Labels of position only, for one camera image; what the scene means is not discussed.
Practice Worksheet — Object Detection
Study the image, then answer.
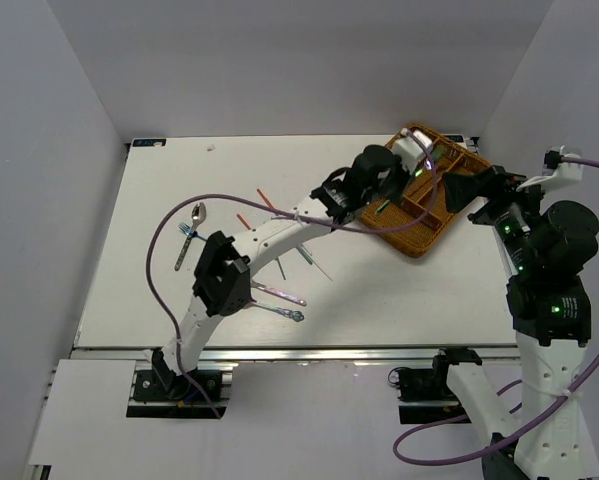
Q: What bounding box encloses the silver spoon blue handle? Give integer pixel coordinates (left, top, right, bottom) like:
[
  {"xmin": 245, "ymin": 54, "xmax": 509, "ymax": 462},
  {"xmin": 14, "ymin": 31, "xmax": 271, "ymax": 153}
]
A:
[{"xmin": 189, "ymin": 202, "xmax": 207, "ymax": 238}]

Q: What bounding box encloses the purple iridescent spoon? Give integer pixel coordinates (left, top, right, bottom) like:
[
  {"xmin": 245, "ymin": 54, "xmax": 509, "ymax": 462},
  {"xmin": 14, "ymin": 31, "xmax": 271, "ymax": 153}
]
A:
[{"xmin": 251, "ymin": 300, "xmax": 305, "ymax": 322}]

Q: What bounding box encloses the teal chopstick right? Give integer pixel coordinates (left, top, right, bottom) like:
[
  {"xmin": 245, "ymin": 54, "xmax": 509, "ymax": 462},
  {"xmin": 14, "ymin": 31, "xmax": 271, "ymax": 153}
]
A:
[{"xmin": 298, "ymin": 245, "xmax": 314, "ymax": 265}]

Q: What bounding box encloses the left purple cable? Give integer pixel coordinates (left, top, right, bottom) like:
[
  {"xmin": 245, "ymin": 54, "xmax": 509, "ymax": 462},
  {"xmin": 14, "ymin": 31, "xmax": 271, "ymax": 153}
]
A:
[{"xmin": 143, "ymin": 130, "xmax": 438, "ymax": 419}]

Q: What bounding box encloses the orange wicker cutlery tray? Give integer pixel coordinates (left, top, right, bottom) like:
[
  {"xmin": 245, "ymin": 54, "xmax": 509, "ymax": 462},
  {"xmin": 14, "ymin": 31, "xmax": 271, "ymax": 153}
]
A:
[{"xmin": 359, "ymin": 123, "xmax": 490, "ymax": 258}]

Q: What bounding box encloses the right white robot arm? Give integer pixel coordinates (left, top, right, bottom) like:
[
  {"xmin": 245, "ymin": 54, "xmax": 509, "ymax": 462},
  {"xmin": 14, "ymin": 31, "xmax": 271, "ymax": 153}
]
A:
[{"xmin": 430, "ymin": 158, "xmax": 599, "ymax": 479}]

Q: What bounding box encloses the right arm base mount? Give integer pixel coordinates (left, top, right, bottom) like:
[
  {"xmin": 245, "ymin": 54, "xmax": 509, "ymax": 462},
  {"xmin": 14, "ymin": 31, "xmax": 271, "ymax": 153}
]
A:
[{"xmin": 387, "ymin": 347, "xmax": 482, "ymax": 425}]

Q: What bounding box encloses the blue label sticker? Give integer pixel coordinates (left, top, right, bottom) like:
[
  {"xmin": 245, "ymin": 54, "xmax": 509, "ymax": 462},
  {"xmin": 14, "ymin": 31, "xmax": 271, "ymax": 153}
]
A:
[{"xmin": 131, "ymin": 138, "xmax": 167, "ymax": 148}]

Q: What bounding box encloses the orange white chopstick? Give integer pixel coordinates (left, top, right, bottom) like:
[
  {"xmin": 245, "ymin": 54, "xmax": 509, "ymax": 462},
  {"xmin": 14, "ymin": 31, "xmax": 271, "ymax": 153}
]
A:
[{"xmin": 256, "ymin": 188, "xmax": 275, "ymax": 209}]

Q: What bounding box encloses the iridescent rainbow fork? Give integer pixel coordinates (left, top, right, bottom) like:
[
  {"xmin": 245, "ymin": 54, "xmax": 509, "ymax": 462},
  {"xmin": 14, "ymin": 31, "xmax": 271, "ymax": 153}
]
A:
[{"xmin": 375, "ymin": 200, "xmax": 391, "ymax": 215}]

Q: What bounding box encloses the teal chopstick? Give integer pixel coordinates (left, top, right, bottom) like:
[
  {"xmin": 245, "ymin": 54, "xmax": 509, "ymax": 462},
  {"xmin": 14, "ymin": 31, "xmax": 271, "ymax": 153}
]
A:
[
  {"xmin": 298, "ymin": 245, "xmax": 314, "ymax": 265},
  {"xmin": 276, "ymin": 258, "xmax": 287, "ymax": 281}
]

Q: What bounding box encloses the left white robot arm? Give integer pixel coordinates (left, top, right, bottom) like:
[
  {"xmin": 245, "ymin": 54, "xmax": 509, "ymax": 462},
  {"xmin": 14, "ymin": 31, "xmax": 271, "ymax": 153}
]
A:
[{"xmin": 151, "ymin": 145, "xmax": 425, "ymax": 400}]

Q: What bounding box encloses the orange chopstick left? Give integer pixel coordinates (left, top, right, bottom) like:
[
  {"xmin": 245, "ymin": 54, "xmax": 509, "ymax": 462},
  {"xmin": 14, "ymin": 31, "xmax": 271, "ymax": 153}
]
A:
[{"xmin": 236, "ymin": 214, "xmax": 251, "ymax": 230}]

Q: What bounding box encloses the silver spoon pink handle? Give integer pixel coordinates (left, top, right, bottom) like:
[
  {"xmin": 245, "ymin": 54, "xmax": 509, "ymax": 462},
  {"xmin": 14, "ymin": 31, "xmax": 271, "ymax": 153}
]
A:
[{"xmin": 251, "ymin": 281, "xmax": 307, "ymax": 306}]

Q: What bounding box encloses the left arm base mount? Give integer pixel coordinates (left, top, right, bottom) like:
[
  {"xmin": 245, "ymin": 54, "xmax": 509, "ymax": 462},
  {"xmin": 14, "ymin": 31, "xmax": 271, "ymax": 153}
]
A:
[{"xmin": 126, "ymin": 367, "xmax": 231, "ymax": 420}]

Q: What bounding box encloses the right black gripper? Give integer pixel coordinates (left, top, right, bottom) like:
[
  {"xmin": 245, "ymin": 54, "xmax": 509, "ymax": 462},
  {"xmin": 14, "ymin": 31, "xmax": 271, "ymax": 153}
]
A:
[{"xmin": 439, "ymin": 164, "xmax": 554, "ymax": 272}]

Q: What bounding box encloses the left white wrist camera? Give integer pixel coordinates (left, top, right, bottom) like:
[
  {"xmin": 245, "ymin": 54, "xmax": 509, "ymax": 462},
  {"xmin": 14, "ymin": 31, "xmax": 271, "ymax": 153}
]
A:
[{"xmin": 389, "ymin": 128, "xmax": 433, "ymax": 171}]

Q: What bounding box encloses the teal chopstick left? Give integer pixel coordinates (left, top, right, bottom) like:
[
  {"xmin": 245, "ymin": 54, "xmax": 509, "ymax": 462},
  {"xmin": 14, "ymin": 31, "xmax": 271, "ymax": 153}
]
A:
[{"xmin": 276, "ymin": 258, "xmax": 287, "ymax": 281}]

